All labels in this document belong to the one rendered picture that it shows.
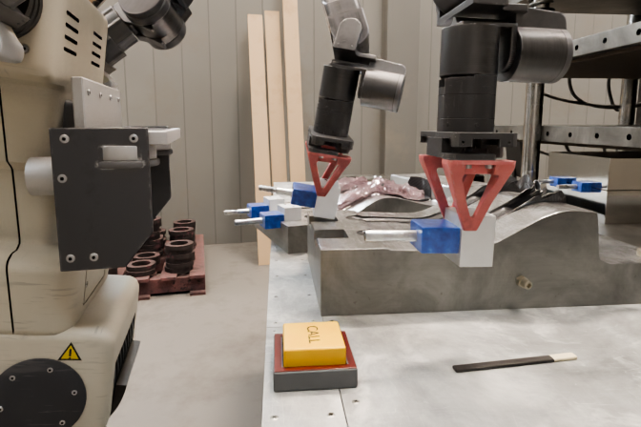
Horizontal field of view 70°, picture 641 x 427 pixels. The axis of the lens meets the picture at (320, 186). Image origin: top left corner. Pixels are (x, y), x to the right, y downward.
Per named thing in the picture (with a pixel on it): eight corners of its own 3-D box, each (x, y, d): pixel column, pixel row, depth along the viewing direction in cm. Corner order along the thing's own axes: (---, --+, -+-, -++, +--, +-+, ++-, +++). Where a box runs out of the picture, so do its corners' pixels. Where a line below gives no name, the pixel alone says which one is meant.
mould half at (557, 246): (320, 316, 60) (320, 214, 58) (307, 258, 85) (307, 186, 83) (675, 302, 64) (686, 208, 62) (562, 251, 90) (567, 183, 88)
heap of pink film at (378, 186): (336, 215, 95) (336, 178, 94) (305, 202, 111) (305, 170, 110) (440, 207, 105) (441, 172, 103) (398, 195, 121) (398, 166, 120)
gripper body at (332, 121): (343, 141, 80) (351, 98, 78) (352, 153, 70) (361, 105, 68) (306, 135, 79) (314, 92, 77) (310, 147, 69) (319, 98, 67)
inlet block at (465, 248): (368, 268, 46) (370, 215, 46) (359, 254, 51) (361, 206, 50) (492, 267, 48) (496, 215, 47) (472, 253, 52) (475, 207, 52)
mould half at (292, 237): (288, 254, 88) (287, 197, 86) (254, 226, 112) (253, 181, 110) (491, 231, 107) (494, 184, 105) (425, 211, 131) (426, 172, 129)
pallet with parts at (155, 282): (64, 307, 263) (58, 241, 257) (107, 254, 368) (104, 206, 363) (205, 295, 280) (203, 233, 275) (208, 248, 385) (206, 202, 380)
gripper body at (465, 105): (472, 147, 53) (476, 82, 52) (518, 152, 43) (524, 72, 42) (418, 147, 53) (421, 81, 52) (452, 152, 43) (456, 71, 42)
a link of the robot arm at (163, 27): (120, 30, 84) (104, 11, 79) (165, -2, 85) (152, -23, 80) (146, 63, 81) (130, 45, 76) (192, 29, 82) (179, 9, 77)
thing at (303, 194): (255, 208, 74) (259, 175, 72) (257, 198, 79) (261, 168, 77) (335, 219, 75) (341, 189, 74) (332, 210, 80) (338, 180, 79)
